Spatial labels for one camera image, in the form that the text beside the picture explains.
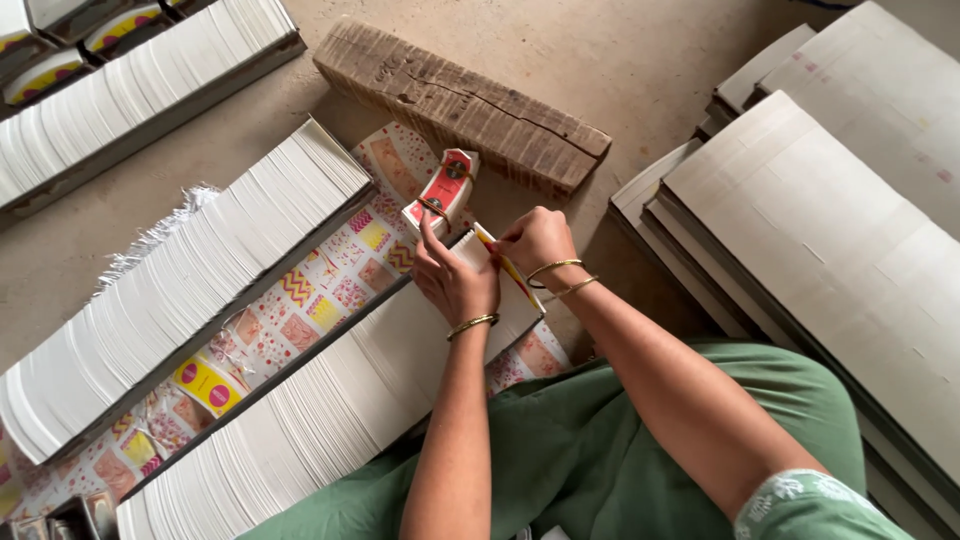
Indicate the person's left hand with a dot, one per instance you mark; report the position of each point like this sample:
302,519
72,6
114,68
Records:
454,289

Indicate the yellow red printed card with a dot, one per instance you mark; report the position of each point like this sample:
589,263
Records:
517,277

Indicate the person's green clothing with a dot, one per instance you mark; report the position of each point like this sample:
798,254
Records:
600,465

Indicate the shiny metal pieces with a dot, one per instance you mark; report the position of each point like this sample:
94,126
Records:
67,521

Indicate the group of yellow folded boxes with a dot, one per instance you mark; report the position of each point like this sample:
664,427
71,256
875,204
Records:
52,45

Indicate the stack of grey cardboard sheets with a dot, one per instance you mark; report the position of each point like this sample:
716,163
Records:
817,225

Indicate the gold bangle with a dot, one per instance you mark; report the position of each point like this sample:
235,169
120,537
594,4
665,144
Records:
579,286
553,264
472,325

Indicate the row of white cards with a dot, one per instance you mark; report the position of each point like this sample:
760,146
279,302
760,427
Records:
127,97
187,292
330,420

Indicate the person's right hand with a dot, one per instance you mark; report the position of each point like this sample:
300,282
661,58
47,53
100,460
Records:
544,240

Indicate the cracked wooden block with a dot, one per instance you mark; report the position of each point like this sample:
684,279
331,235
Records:
465,105

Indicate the patterned printed sheet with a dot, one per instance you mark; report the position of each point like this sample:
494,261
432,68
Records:
330,289

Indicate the silver shredded foil fringe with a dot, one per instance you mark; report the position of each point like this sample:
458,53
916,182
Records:
154,236

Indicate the person's right fingers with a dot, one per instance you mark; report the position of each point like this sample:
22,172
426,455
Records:
510,238

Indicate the yellow flat carton pink dots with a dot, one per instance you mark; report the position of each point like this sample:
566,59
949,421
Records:
206,384

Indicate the red carton bundle with bands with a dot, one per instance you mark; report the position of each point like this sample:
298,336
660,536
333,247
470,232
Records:
444,193

